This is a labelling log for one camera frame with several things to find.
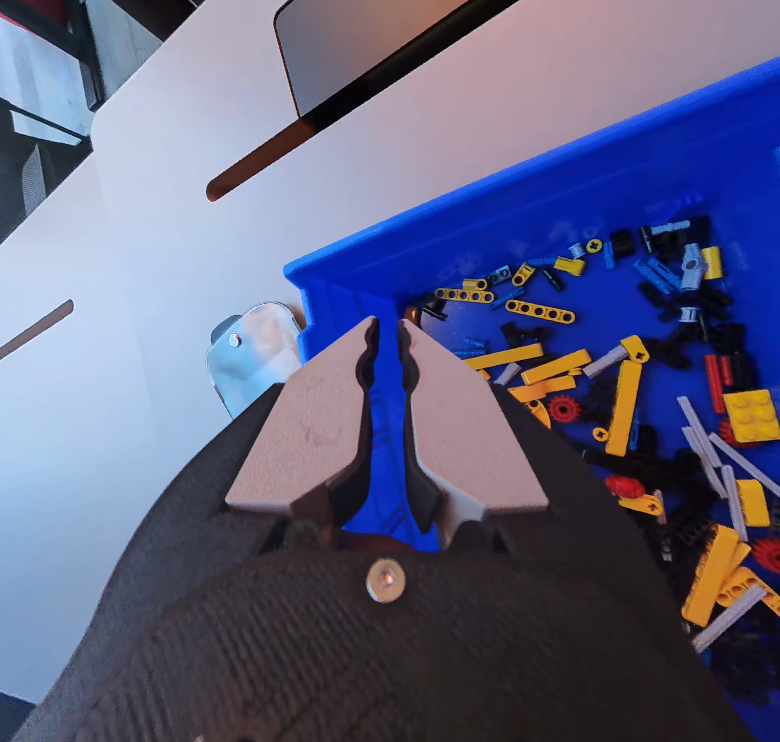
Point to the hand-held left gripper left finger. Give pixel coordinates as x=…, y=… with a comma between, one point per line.
x=304, y=437

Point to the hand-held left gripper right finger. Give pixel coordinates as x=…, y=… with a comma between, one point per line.
x=469, y=443

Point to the pile of lego pieces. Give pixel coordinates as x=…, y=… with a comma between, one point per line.
x=627, y=401

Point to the blue plastic bin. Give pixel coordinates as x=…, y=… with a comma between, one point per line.
x=548, y=206

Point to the silver metal bracket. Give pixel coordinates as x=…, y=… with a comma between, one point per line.
x=256, y=352

